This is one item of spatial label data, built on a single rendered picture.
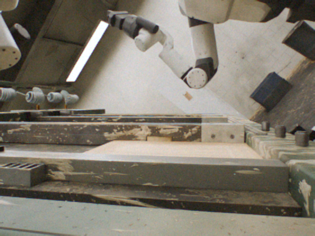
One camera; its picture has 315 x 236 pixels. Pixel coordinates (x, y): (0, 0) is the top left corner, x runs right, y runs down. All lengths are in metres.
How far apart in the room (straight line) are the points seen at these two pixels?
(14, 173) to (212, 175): 0.32
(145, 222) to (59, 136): 0.73
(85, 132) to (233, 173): 0.56
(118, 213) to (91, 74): 6.66
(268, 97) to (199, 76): 4.04
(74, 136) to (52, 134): 0.08
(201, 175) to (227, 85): 5.52
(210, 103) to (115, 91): 2.92
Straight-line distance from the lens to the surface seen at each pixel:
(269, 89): 4.92
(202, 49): 0.92
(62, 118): 1.41
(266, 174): 0.40
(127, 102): 6.40
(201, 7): 0.72
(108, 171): 0.42
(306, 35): 4.98
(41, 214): 0.21
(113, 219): 0.19
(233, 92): 5.90
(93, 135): 0.82
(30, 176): 0.45
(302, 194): 0.37
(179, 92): 4.56
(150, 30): 0.98
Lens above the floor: 1.06
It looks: 6 degrees up
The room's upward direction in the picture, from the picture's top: 51 degrees counter-clockwise
